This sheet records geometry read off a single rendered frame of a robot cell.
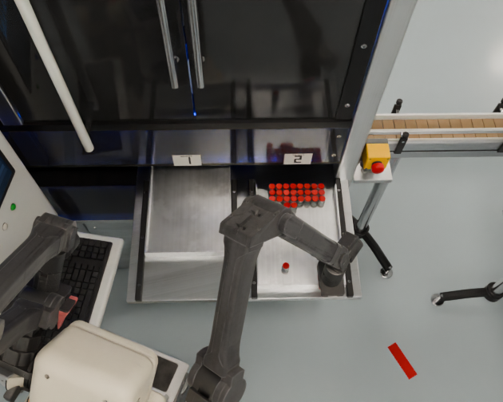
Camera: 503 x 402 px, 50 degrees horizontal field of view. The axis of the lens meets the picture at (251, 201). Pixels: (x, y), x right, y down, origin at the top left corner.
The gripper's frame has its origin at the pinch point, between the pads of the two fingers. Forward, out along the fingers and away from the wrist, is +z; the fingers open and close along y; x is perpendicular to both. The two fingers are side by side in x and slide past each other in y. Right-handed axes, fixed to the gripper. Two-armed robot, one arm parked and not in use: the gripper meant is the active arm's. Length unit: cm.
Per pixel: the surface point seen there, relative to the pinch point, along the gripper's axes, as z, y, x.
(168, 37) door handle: -69, 33, 38
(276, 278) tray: 2.3, 4.1, 14.6
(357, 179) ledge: 3.6, 37.9, -14.5
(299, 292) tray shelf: 2.6, -0.3, 7.9
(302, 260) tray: 2.6, 9.7, 6.4
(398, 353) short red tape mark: 91, -3, -43
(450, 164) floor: 94, 93, -87
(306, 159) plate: -10.8, 37.7, 3.8
